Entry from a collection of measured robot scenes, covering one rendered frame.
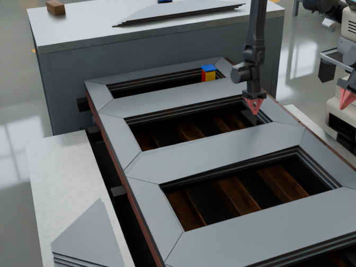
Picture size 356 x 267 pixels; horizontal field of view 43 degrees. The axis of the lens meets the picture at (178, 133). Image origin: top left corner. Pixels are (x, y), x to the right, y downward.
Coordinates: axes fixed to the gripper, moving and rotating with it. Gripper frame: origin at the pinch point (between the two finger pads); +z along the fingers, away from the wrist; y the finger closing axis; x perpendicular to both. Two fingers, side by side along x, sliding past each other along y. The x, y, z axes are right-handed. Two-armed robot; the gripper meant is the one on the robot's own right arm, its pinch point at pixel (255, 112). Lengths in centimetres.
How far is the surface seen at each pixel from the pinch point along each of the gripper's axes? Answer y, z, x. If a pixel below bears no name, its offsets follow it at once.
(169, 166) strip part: 20, 6, -45
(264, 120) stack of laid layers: 1.5, 3.7, 3.2
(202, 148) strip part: 14.7, 4.7, -30.3
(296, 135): 20.1, 5.6, 7.0
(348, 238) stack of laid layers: 69, 20, -7
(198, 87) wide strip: -30.4, -7.1, -12.7
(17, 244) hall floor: -72, 72, -110
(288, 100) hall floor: -154, 48, 110
